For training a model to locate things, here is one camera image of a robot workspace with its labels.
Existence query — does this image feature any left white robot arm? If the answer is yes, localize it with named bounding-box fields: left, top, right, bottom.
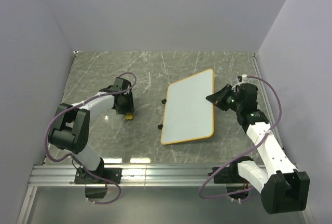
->
left=45, top=73, right=137, bottom=184

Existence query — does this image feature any aluminium mounting rail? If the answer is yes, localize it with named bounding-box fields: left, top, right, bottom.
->
left=29, top=163, right=268, bottom=188

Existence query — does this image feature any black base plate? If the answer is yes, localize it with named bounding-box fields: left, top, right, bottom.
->
left=74, top=168, right=122, bottom=185
left=213, top=166, right=234, bottom=184

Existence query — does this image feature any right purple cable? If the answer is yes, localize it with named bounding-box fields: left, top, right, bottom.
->
left=199, top=75, right=283, bottom=200

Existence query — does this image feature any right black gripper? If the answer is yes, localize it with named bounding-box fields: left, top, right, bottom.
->
left=205, top=85, right=243, bottom=113

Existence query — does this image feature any yellow bone-shaped eraser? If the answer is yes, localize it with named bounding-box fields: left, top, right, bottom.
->
left=124, top=113, right=133, bottom=121

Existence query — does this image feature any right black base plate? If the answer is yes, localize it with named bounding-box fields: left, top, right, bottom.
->
left=213, top=166, right=234, bottom=184

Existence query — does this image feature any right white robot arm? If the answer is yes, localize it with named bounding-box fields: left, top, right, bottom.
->
left=206, top=83, right=310, bottom=214

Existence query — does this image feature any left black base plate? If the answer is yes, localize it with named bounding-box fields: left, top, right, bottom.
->
left=74, top=168, right=122, bottom=185

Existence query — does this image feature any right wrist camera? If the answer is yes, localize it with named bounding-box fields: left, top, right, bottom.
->
left=232, top=74, right=248, bottom=90

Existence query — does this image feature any yellow-framed whiteboard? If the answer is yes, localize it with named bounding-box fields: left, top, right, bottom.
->
left=158, top=68, right=215, bottom=145

